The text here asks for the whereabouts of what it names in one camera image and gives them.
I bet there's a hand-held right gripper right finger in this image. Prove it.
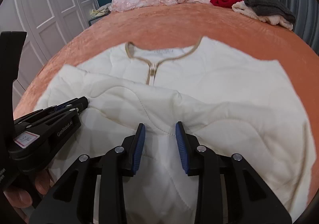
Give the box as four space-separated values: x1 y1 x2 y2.
175 121 292 224

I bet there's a grey knitted garment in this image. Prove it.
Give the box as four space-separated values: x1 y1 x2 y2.
244 0 296 24

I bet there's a white quilted jacket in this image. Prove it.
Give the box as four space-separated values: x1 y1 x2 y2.
38 36 317 224

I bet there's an orange plush bedspread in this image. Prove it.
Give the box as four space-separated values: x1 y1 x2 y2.
12 2 319 216

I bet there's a cream fluffy garment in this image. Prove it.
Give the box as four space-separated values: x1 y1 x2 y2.
232 1 294 31

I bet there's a person's left hand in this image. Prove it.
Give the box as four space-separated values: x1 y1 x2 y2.
2 169 53 217

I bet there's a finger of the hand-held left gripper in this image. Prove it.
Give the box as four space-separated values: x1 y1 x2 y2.
14 108 80 129
37 97 89 112

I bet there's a pale yellow cloth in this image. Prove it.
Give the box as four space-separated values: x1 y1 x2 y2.
90 3 111 18

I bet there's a white wardrobe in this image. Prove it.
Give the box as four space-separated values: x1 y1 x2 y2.
0 0 99 105

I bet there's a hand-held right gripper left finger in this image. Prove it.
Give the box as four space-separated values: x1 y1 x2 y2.
30 123 146 224

